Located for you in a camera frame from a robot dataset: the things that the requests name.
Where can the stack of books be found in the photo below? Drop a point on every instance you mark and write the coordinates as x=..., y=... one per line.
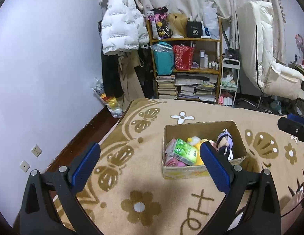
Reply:
x=166, y=87

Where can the upper wall outlet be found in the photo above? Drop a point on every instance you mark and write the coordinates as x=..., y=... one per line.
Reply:
x=36, y=151

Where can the black box marked 40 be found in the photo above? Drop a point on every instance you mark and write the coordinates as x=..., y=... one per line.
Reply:
x=194, y=29

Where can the teal bag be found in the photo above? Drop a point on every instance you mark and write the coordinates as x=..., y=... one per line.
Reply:
x=164, y=58

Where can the white-haired plush doll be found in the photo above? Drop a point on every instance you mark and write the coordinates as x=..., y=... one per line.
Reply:
x=224, y=144

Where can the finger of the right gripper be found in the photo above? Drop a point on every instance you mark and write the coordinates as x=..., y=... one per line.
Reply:
x=290, y=126
x=296, y=118

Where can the wooden bookshelf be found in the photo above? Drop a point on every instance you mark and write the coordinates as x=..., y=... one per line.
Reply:
x=202, y=81

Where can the lower wall outlet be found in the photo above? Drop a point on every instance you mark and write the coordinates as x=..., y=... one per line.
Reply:
x=24, y=166

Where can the black coat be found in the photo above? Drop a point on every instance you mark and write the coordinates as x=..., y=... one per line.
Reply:
x=111, y=78

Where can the plastic bag of toys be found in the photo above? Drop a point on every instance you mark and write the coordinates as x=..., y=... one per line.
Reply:
x=110, y=102

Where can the yellow plush dog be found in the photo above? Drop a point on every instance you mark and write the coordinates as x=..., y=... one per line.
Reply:
x=196, y=142

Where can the white puffer jacket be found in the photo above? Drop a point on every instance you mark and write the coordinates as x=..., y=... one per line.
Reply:
x=123, y=28

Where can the pink plush bear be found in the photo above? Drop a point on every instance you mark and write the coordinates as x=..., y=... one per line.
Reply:
x=169, y=160

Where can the red patterned bag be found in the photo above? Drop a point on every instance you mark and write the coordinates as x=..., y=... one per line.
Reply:
x=183, y=56

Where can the cardboard box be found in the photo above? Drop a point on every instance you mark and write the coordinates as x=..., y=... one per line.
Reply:
x=208, y=152

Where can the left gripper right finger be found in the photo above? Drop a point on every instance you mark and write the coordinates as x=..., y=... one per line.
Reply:
x=262, y=212

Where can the cream padded chair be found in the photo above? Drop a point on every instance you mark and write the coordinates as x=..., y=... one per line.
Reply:
x=256, y=38

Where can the white rolling cart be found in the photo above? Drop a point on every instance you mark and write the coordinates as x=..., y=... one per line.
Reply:
x=229, y=84

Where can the green tissue pack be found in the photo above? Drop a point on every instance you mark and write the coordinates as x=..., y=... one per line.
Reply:
x=184, y=152

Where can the blonde wig head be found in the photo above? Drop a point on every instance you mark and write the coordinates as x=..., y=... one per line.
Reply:
x=178, y=23

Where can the beige patterned rug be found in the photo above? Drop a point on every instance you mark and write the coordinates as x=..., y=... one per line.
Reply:
x=126, y=192

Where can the wall outlet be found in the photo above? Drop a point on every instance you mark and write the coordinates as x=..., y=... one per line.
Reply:
x=36, y=151
x=24, y=166

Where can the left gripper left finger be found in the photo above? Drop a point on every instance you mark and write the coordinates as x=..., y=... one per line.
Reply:
x=38, y=214

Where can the beige trench coat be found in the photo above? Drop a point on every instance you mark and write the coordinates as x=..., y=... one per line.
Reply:
x=130, y=83

